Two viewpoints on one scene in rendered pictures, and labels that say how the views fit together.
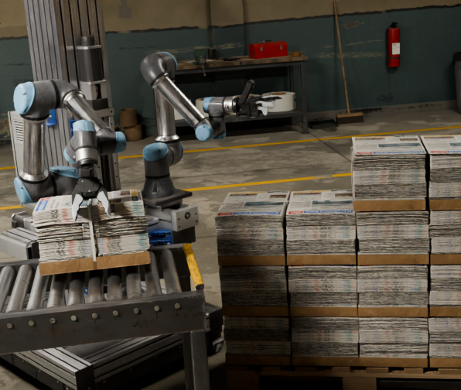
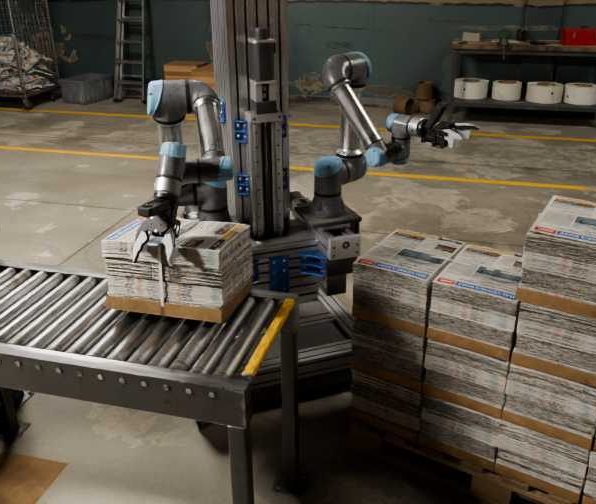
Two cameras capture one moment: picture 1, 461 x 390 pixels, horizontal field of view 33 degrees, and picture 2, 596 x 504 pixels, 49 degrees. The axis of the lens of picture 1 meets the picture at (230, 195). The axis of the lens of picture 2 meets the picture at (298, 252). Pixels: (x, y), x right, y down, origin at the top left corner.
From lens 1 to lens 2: 1.24 m
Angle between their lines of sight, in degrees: 23
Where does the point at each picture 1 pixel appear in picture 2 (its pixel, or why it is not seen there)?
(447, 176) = not seen: outside the picture
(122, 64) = (429, 36)
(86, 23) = (264, 12)
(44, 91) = (173, 93)
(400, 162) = (590, 254)
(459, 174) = not seen: outside the picture
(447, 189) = not seen: outside the picture
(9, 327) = (37, 369)
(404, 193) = (589, 295)
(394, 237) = (564, 344)
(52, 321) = (79, 374)
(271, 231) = (413, 296)
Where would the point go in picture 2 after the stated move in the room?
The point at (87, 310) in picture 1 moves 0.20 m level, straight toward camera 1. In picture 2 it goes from (114, 373) to (78, 420)
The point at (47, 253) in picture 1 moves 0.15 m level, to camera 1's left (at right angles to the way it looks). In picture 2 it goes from (116, 286) to (76, 278)
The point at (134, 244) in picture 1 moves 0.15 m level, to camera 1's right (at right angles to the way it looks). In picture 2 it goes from (206, 297) to (252, 306)
